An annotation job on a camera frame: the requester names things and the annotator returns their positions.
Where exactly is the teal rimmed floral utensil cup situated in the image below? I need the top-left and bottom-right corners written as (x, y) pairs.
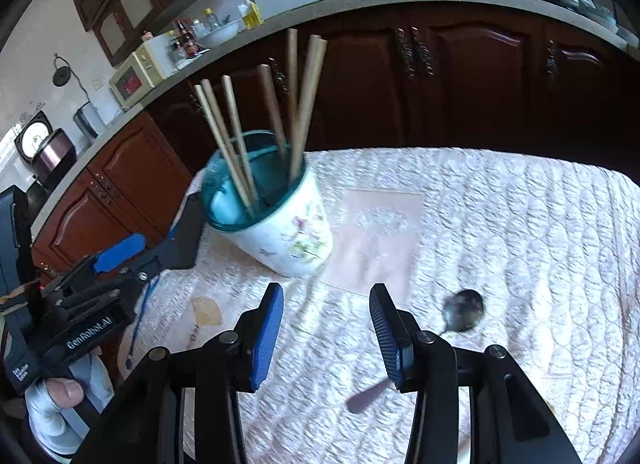
top-left (201, 130), bottom-right (334, 277)

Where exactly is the blue cord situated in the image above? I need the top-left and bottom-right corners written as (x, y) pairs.
top-left (125, 277), bottom-right (161, 370)

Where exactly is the brown wooden base cabinet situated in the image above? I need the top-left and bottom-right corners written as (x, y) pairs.
top-left (30, 112), bottom-right (193, 280)
top-left (147, 4), bottom-right (640, 180)

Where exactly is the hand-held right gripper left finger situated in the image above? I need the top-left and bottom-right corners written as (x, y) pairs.
top-left (75, 283), bottom-right (285, 464)

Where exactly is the dark round pot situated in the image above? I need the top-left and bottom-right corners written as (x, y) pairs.
top-left (25, 179), bottom-right (48, 215)

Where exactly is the white bowl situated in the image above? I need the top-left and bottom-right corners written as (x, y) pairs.
top-left (197, 19), bottom-right (240, 48)

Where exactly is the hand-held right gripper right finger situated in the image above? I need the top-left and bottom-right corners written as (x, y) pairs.
top-left (369, 284), bottom-right (583, 464)

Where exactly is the white quilted tablecloth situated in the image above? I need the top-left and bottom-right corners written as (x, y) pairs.
top-left (120, 147), bottom-right (640, 464)

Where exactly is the dark blue grey box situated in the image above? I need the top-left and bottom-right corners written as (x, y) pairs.
top-left (0, 184), bottom-right (36, 295)

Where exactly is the yellow cooking oil bottle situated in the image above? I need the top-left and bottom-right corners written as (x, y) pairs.
top-left (237, 0), bottom-right (264, 30)

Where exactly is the cream microwave oven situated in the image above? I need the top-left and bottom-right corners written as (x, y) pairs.
top-left (109, 42), bottom-right (168, 108)

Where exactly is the person's left hand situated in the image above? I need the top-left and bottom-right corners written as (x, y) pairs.
top-left (24, 376), bottom-right (86, 452)

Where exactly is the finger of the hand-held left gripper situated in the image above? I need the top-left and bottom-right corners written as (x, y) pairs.
top-left (120, 243), bottom-right (175, 286)
top-left (93, 234), bottom-right (146, 274)

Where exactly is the rice cooker with open lid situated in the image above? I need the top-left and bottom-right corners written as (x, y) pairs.
top-left (14, 112), bottom-right (78, 180)

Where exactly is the metal spoon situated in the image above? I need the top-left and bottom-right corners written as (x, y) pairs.
top-left (347, 289), bottom-right (486, 415)

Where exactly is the silver electric kettle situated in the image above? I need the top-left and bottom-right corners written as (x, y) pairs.
top-left (73, 102), bottom-right (108, 140)

